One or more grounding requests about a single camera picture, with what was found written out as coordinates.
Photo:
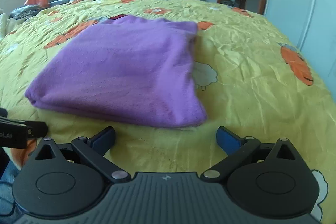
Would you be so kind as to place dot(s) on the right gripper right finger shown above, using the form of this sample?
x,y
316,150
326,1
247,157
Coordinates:
x,y
240,152

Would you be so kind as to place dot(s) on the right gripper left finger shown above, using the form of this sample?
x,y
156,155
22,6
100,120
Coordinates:
x,y
91,152

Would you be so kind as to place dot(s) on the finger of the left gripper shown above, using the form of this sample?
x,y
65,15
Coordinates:
x,y
36,129

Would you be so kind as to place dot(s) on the purple sweater red collar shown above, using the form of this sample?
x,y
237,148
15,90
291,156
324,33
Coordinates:
x,y
130,69

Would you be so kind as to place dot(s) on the dark patterned clothes heap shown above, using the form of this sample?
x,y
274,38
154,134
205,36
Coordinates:
x,y
25,12

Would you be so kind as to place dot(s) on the yellow floral bed sheet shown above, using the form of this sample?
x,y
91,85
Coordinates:
x,y
248,77

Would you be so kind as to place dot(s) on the white quilted jacket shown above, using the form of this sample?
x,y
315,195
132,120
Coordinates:
x,y
6,25

